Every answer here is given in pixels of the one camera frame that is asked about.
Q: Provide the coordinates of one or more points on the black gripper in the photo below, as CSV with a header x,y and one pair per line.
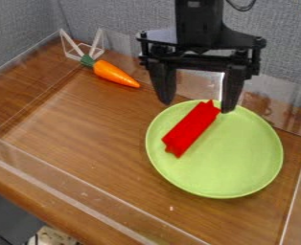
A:
x,y
235,53

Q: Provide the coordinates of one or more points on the red block object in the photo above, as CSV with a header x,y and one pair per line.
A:
x,y
184,134

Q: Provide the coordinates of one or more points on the orange toy carrot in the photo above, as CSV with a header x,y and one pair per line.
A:
x,y
109,71

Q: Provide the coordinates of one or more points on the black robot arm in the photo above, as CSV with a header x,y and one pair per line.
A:
x,y
200,17

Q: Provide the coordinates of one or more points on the green round plate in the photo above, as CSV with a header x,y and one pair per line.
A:
x,y
233,161

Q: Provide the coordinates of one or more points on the clear acrylic enclosure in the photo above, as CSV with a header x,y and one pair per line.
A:
x,y
74,164

